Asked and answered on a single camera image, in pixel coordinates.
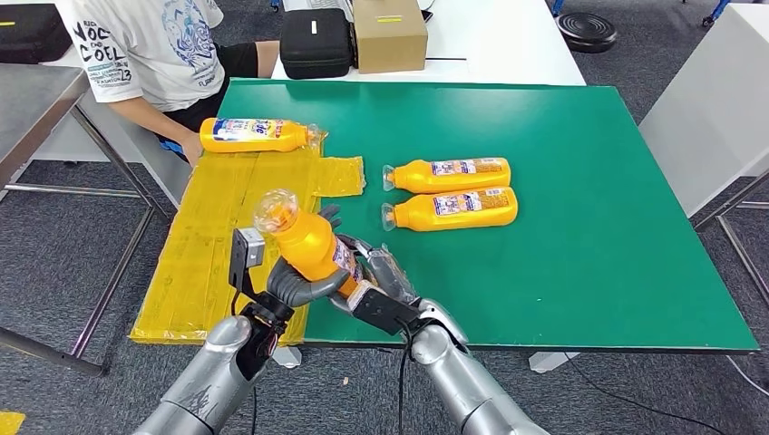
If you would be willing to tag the silver laptop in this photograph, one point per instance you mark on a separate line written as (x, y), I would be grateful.
(318, 5)

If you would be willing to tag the orange detergent bottle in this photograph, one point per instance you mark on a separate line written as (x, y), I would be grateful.
(420, 216)
(306, 246)
(420, 179)
(294, 141)

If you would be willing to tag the person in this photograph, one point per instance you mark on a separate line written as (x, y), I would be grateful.
(156, 54)

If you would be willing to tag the black pen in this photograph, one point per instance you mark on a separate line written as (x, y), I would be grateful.
(447, 59)

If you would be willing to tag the yellow taped cardboard sheet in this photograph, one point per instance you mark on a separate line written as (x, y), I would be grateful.
(192, 270)

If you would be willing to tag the black bag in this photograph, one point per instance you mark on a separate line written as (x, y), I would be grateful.
(30, 36)

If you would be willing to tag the white table foot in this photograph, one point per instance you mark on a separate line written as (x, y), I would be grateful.
(285, 357)
(547, 362)

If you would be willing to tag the grey metal table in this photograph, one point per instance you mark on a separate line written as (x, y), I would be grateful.
(30, 108)

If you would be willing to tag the person's right forearm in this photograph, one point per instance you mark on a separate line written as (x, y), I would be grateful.
(147, 120)

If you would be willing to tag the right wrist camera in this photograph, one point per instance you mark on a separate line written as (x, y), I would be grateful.
(384, 312)

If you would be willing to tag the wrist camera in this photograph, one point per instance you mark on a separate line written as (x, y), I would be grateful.
(247, 246)
(384, 312)

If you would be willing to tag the brown cardboard box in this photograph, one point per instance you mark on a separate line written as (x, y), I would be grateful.
(390, 39)

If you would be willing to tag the black carrying case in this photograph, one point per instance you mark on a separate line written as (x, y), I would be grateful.
(315, 45)

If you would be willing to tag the person's right hand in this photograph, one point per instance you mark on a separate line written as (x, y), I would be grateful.
(192, 149)

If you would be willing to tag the blue wheeled frame leg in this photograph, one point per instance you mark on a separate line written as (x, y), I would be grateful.
(716, 12)
(557, 6)

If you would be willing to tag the yellow floor marker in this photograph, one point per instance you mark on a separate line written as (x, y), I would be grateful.
(11, 423)

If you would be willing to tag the dark phone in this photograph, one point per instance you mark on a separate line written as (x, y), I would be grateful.
(427, 16)

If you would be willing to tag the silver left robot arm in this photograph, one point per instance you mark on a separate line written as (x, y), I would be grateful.
(204, 384)

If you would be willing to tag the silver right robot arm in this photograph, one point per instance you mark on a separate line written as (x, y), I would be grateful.
(468, 384)

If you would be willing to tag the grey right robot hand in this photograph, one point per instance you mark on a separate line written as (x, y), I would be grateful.
(393, 276)

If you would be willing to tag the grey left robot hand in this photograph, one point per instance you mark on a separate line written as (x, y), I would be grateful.
(300, 294)

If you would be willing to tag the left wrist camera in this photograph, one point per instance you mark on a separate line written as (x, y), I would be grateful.
(247, 246)

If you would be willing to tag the black round disc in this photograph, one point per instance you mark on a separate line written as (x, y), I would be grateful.
(586, 33)

